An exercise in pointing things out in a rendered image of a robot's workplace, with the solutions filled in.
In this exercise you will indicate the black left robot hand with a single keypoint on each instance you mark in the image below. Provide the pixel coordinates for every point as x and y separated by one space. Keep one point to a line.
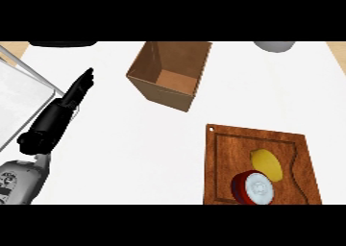
52 121

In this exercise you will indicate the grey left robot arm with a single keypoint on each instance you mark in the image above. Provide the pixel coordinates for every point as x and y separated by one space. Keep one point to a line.
15 184

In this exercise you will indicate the brown cardboard box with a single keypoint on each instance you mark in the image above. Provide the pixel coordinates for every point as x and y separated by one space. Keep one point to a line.
173 81

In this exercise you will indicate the brown wooden cutting board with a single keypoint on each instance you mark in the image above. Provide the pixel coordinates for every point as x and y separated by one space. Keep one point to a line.
228 166

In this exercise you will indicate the yellow lemon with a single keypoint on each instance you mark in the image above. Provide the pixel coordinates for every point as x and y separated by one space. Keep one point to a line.
267 163

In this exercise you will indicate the black round object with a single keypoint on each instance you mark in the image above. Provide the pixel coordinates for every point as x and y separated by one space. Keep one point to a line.
63 43

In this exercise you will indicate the red can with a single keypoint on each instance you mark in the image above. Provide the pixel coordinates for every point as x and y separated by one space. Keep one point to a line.
253 188

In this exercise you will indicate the grey round object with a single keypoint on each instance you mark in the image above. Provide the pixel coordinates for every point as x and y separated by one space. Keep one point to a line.
274 45

